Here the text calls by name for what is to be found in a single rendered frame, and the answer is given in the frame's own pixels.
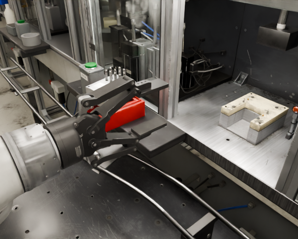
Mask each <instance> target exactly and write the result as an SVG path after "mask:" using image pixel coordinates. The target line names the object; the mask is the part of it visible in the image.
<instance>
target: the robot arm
mask: <svg viewBox="0 0 298 239"><path fill-rule="evenodd" d="M168 87H169V83H167V82H165V81H163V80H161V79H159V78H158V79H155V80H152V81H148V80H142V81H139V82H135V80H133V79H132V78H130V77H128V76H126V75H123V76H121V77H119V78H117V79H116V80H114V81H112V82H110V83H108V84H106V85H104V86H102V87H100V88H98V89H96V90H94V91H92V92H90V93H86V94H79V95H77V96H76V101H77V102H78V103H79V111H78V112H77V113H76V114H75V115H73V116H72V117H69V118H63V119H59V120H56V121H54V122H51V123H48V124H45V125H43V127H42V126H41V125H40V124H38V123H34V124H32V125H29V126H26V127H23V128H20V129H17V130H14V131H11V132H6V133H4V134H3V135H0V224H1V223H2V222H3V221H4V220H5V219H6V218H7V216H8V214H9V213H10V210H11V208H12V205H13V200H14V199H15V198H17V197H18V196H20V195H22V194H23V193H25V192H27V191H28V192H29V191H31V190H33V189H34V188H36V187H38V186H40V185H42V184H44V183H47V182H49V181H51V180H53V179H55V178H57V177H58V176H59V175H60V169H61V170H64V169H66V168H68V167H70V166H72V165H74V164H76V163H78V162H80V161H82V160H83V158H84V157H86V161H87V162H88V163H89V164H90V165H91V166H92V167H93V168H96V167H97V166H99V165H100V164H102V163H103V162H106V161H109V160H112V159H115V158H118V157H121V156H124V155H127V154H130V153H133V152H136V151H137V147H136V145H137V143H138V142H139V141H140V140H142V139H144V138H145V137H147V136H149V135H151V133H152V132H154V131H157V130H159V129H161V128H163V127H165V126H167V122H166V121H164V120H163V119H161V118H160V117H156V118H153V119H151V120H149V121H146V122H144V123H142V124H139V125H137V126H135V127H133V128H131V131H132V132H131V131H129V132H128V133H127V132H122V133H106V131H105V127H106V123H107V122H108V121H109V120H110V117H111V116H112V115H113V114H114V113H116V112H117V111H118V110H119V109H120V108H122V107H123V106H124V105H125V104H126V103H127V102H128V101H130V100H131V99H132V98H133V97H134V96H136V97H138V98H141V97H144V96H147V95H149V94H151V93H154V92H157V91H160V90H162V89H165V88H168ZM106 100H107V101H106ZM105 101H106V102H105ZM103 102H105V103H104V104H102V105H101V106H100V107H96V108H95V109H94V110H93V111H91V112H90V113H89V112H87V111H88V110H89V109H93V108H94V106H96V105H99V104H101V103H103ZM99 115H100V116H102V118H101V117H100V116H99ZM111 145H113V146H111ZM99 147H106V148H103V149H99V150H97V149H98V148H99Z"/></svg>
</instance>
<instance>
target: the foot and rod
mask: <svg viewBox="0 0 298 239"><path fill-rule="evenodd" d="M288 15H289V10H283V9H281V11H280V16H279V20H278V23H277V24H276V23H270V24H266V25H263V26H259V31H258V35H257V39H256V43H257V44H261V45H264V46H268V47H272V48H276V49H279V50H282V51H288V50H290V49H292V48H295V47H297V46H298V28H294V27H290V26H286V23H287V19H288Z"/></svg>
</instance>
